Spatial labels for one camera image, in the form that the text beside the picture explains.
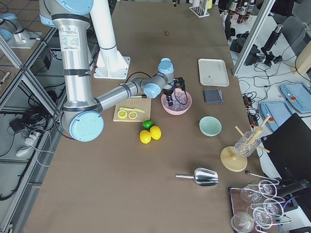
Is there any pink bowl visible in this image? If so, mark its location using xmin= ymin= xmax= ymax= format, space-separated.
xmin=161 ymin=88 xmax=192 ymax=116

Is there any wooden cutting board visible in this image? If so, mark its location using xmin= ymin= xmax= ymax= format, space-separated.
xmin=113 ymin=98 xmax=151 ymax=122

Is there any lemon slice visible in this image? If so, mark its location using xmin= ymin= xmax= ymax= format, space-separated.
xmin=117 ymin=110 xmax=127 ymax=119
xmin=128 ymin=111 xmax=138 ymax=119

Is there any cream rabbit tray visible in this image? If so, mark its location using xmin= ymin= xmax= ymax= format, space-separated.
xmin=198 ymin=58 xmax=229 ymax=87

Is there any aluminium frame post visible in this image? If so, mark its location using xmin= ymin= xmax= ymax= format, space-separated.
xmin=232 ymin=0 xmax=275 ymax=77

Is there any grey folded cloth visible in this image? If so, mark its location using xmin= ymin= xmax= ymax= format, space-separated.
xmin=203 ymin=89 xmax=224 ymax=104

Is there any metal ice scoop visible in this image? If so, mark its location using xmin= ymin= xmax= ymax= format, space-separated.
xmin=175 ymin=167 xmax=219 ymax=187

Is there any black monitor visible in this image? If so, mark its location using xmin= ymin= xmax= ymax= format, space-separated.
xmin=261 ymin=113 xmax=311 ymax=181

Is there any pile of clear ice cubes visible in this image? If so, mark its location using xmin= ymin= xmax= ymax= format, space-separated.
xmin=162 ymin=89 xmax=191 ymax=112

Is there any wine glass rack tray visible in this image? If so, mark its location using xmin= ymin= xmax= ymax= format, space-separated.
xmin=228 ymin=178 xmax=292 ymax=233

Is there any steel muddler black tip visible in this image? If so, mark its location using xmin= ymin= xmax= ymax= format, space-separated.
xmin=131 ymin=94 xmax=147 ymax=99

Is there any yellow lemon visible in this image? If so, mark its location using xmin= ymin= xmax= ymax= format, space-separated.
xmin=150 ymin=126 xmax=162 ymax=140
xmin=139 ymin=130 xmax=151 ymax=144

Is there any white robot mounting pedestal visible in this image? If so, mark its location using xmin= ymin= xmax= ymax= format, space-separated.
xmin=90 ymin=0 xmax=130 ymax=80

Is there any green bowl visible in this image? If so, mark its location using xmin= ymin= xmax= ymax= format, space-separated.
xmin=199 ymin=116 xmax=222 ymax=136

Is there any white wire cup rack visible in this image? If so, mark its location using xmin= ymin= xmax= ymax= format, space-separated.
xmin=190 ymin=0 xmax=209 ymax=18

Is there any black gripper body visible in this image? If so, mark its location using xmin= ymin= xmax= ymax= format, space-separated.
xmin=162 ymin=87 xmax=174 ymax=97

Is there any green lime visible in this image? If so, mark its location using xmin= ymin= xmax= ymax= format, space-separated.
xmin=142 ymin=120 xmax=154 ymax=129

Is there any blue teach pendant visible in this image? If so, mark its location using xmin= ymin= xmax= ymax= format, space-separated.
xmin=279 ymin=82 xmax=311 ymax=113
xmin=259 ymin=101 xmax=294 ymax=132

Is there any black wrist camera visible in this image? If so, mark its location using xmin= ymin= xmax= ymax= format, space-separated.
xmin=173 ymin=77 xmax=186 ymax=91

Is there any clear glass on stand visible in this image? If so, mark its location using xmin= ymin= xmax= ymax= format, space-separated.
xmin=234 ymin=132 xmax=260 ymax=157

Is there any wooden cup stand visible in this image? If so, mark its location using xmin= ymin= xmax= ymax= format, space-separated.
xmin=220 ymin=115 xmax=270 ymax=172

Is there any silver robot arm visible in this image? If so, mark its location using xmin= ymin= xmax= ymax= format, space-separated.
xmin=0 ymin=13 xmax=30 ymax=45
xmin=39 ymin=0 xmax=174 ymax=142

